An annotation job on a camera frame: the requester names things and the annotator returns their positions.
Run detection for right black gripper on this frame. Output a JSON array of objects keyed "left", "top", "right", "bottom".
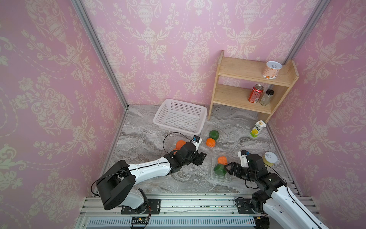
[{"left": 223, "top": 162, "right": 258, "bottom": 183}]

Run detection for green fruit container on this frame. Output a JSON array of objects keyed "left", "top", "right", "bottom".
[
  {"left": 209, "top": 130, "right": 220, "bottom": 141},
  {"left": 213, "top": 164, "right": 227, "bottom": 177}
]

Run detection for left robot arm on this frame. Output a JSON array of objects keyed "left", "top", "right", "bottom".
[{"left": 96, "top": 141, "right": 207, "bottom": 212}]

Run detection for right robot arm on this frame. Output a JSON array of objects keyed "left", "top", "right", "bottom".
[{"left": 224, "top": 154, "right": 328, "bottom": 229}]

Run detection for yellow tin can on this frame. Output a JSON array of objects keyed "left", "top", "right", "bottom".
[{"left": 262, "top": 152, "right": 278, "bottom": 167}]

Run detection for white plastic basket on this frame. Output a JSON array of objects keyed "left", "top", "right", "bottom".
[{"left": 153, "top": 99, "right": 207, "bottom": 136}]

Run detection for lemon drink carton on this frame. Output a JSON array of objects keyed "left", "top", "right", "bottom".
[{"left": 250, "top": 120, "right": 266, "bottom": 138}]

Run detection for glass jar black lid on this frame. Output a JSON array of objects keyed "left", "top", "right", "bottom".
[{"left": 260, "top": 89, "right": 275, "bottom": 106}]

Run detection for red soda can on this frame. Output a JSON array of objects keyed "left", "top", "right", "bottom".
[{"left": 248, "top": 84, "right": 264, "bottom": 103}]

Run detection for white orange paper cup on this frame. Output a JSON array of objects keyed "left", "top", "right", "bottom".
[{"left": 262, "top": 61, "right": 283, "bottom": 80}]

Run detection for wooden two-tier shelf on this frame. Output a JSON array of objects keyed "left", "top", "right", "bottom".
[{"left": 208, "top": 50, "right": 299, "bottom": 123}]

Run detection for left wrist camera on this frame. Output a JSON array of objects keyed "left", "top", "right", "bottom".
[{"left": 191, "top": 135, "right": 202, "bottom": 151}]

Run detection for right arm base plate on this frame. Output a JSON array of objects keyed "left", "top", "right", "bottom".
[{"left": 234, "top": 197, "right": 256, "bottom": 215}]

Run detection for aluminium rail frame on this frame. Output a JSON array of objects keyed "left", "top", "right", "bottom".
[{"left": 75, "top": 183, "right": 327, "bottom": 229}]

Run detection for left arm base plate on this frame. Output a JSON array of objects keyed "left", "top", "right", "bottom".
[{"left": 121, "top": 199, "right": 161, "bottom": 215}]

